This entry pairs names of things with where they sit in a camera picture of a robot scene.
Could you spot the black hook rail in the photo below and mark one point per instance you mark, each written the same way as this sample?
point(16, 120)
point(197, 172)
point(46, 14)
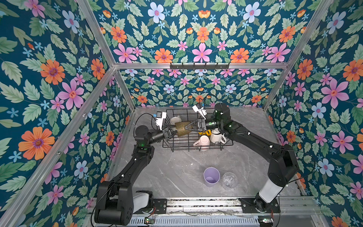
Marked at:
point(199, 66)

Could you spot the clear glass cup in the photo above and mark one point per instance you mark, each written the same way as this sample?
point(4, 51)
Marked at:
point(229, 180)

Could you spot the cream faceted mug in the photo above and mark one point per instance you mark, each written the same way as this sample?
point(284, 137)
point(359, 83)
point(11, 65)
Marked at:
point(217, 137)

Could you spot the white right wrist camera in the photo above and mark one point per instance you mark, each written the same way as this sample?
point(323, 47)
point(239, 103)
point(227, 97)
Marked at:
point(199, 108)

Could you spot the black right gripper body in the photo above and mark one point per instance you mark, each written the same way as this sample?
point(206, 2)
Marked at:
point(202, 124)

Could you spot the white mug pink handle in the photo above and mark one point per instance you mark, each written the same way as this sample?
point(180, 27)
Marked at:
point(203, 142)

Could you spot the yellow mug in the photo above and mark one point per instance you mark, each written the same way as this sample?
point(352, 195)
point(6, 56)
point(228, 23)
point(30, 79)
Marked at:
point(207, 133)

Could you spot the white mug red inside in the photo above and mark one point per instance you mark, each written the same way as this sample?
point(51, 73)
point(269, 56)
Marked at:
point(175, 119)

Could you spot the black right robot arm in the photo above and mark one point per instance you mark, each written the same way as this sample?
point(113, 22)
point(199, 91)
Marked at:
point(283, 165)

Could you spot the lilac plastic cup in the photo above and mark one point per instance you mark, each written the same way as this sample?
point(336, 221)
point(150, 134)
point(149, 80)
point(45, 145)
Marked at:
point(211, 176)

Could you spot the olive green glass cup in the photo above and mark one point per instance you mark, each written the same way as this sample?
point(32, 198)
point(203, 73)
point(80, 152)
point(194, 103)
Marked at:
point(180, 127)

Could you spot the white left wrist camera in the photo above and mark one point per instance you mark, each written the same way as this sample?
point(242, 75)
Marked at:
point(160, 118)

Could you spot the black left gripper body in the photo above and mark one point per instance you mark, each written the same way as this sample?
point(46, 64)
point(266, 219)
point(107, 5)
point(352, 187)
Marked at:
point(164, 135)

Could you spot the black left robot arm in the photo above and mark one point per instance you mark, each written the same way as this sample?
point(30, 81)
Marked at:
point(115, 203)

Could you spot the black wire dish rack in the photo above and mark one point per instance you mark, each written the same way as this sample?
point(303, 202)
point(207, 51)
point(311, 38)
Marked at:
point(186, 142)

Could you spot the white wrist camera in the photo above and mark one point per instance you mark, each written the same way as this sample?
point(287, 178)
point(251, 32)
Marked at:
point(199, 108)
point(160, 118)

